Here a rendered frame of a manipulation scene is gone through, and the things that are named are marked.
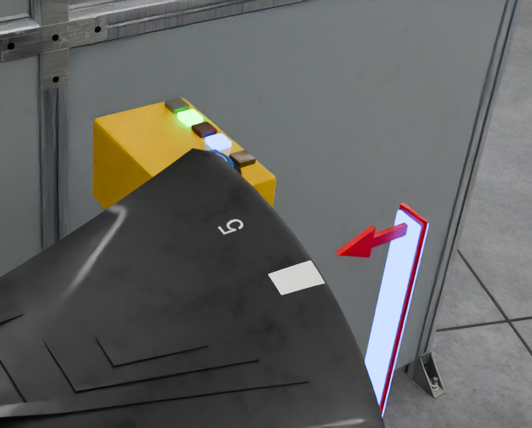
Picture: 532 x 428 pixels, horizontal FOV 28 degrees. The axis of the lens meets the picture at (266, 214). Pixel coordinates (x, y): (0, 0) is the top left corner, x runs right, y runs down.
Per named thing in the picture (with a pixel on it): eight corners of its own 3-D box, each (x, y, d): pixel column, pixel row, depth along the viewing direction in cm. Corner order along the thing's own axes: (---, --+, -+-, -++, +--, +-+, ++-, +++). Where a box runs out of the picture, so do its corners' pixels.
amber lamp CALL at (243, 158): (228, 159, 95) (228, 153, 95) (244, 154, 96) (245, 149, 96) (239, 169, 94) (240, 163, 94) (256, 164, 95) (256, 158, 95)
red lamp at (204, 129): (190, 130, 98) (190, 124, 98) (206, 125, 99) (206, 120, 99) (200, 139, 97) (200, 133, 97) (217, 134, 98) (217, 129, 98)
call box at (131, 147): (90, 208, 104) (91, 115, 98) (178, 183, 110) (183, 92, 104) (175, 301, 94) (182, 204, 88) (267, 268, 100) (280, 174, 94)
